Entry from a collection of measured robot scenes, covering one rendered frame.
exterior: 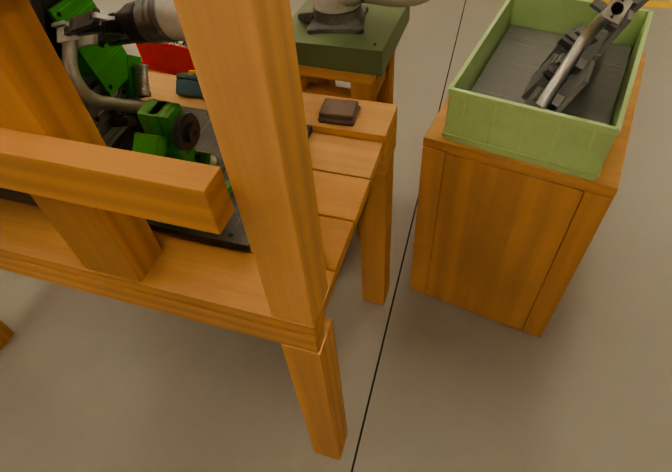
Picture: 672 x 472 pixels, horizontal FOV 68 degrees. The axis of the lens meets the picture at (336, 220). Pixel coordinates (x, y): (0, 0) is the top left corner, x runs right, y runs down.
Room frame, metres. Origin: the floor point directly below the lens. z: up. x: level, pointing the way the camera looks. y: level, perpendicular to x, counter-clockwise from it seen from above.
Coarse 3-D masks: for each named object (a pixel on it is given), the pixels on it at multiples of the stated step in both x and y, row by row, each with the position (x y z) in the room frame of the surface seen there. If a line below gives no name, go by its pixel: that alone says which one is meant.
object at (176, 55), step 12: (144, 48) 1.58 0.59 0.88; (156, 48) 1.55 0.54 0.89; (168, 48) 1.52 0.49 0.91; (180, 48) 1.49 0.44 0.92; (144, 60) 1.59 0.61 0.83; (156, 60) 1.56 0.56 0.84; (168, 60) 1.54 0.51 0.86; (180, 60) 1.51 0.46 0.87; (168, 72) 1.55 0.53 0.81; (180, 72) 1.51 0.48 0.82
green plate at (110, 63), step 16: (64, 0) 1.08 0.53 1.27; (80, 0) 1.11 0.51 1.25; (64, 16) 1.06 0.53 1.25; (80, 48) 1.04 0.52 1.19; (96, 48) 1.07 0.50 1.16; (112, 48) 1.10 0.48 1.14; (80, 64) 1.05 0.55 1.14; (96, 64) 1.04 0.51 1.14; (112, 64) 1.08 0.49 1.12; (96, 80) 1.03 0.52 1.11; (112, 80) 1.05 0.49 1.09
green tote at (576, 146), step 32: (512, 0) 1.55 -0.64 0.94; (544, 0) 1.53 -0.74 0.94; (576, 0) 1.48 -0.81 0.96; (640, 32) 1.35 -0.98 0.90; (480, 64) 1.30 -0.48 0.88; (480, 96) 1.03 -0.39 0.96; (448, 128) 1.08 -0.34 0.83; (480, 128) 1.03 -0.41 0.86; (512, 128) 0.99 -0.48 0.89; (544, 128) 0.95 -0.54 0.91; (576, 128) 0.91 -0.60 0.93; (608, 128) 0.87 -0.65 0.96; (544, 160) 0.93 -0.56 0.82; (576, 160) 0.89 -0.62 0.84
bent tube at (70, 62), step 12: (60, 24) 1.01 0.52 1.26; (72, 48) 0.99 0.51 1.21; (72, 60) 0.97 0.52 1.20; (72, 72) 0.95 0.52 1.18; (84, 84) 0.95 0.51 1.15; (84, 96) 0.94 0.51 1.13; (96, 96) 0.95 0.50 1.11; (108, 108) 0.96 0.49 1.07; (120, 108) 0.98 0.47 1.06; (132, 108) 1.01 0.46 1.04
